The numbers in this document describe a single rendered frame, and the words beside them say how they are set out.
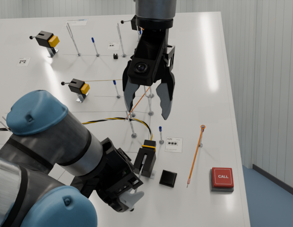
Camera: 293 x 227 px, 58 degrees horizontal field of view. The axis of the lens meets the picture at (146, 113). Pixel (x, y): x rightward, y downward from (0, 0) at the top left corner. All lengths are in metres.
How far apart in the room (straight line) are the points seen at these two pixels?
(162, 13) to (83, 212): 0.35
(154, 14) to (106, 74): 0.52
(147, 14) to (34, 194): 0.35
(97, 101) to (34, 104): 0.53
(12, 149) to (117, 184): 0.21
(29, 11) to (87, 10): 1.87
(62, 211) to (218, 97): 0.71
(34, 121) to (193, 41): 0.80
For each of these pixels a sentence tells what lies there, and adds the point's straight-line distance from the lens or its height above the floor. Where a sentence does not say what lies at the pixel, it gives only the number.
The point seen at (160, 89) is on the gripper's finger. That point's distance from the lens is 0.54.
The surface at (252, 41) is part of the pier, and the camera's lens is 4.71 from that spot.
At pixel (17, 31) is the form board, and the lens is 1.33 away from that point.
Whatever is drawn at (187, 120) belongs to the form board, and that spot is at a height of 1.23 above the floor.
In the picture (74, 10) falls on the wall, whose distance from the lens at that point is 9.74.
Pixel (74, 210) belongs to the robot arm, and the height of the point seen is 1.22.
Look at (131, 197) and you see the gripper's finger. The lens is 0.59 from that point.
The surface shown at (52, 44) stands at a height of 1.49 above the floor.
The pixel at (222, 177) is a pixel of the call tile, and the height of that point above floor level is 1.11.
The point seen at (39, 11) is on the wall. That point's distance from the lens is 10.01.
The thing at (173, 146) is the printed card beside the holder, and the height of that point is 1.16.
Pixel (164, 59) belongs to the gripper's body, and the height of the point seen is 1.38.
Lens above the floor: 1.33
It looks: 5 degrees down
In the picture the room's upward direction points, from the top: straight up
